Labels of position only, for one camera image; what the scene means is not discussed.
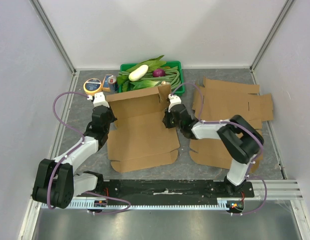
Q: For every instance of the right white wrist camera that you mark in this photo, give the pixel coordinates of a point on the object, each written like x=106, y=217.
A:
x=173, y=101

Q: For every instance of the green long beans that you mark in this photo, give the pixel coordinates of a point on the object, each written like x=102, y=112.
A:
x=172, y=78

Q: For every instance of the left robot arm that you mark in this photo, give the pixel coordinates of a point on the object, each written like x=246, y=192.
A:
x=55, y=183

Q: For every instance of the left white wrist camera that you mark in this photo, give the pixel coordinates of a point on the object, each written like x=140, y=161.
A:
x=98, y=99

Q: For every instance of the slotted cable duct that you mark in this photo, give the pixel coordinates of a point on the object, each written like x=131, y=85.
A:
x=99, y=204

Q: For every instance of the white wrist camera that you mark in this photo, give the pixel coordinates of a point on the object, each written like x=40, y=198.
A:
x=98, y=99
x=173, y=101

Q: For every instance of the green plastic tray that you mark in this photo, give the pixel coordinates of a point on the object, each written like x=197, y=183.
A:
x=176, y=65

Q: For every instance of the purple onion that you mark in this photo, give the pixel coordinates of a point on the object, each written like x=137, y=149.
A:
x=158, y=73

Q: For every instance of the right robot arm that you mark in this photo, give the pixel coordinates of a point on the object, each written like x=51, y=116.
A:
x=241, y=140

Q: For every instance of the bok choy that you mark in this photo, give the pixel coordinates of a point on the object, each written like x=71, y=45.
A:
x=143, y=84

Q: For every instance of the white eggplant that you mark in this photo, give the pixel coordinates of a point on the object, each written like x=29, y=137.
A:
x=138, y=73

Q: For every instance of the yellow tape roll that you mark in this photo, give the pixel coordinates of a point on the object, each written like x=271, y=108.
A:
x=92, y=86

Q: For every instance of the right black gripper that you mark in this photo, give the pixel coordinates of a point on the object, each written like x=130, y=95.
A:
x=173, y=117

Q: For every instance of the red and blue drink can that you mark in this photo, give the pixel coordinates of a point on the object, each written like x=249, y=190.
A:
x=113, y=84

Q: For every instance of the leafy green vegetable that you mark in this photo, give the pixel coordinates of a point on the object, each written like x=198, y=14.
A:
x=153, y=63

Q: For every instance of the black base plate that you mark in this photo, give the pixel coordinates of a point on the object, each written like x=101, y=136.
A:
x=120, y=188

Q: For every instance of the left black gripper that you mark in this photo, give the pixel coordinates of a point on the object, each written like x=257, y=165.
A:
x=112, y=117

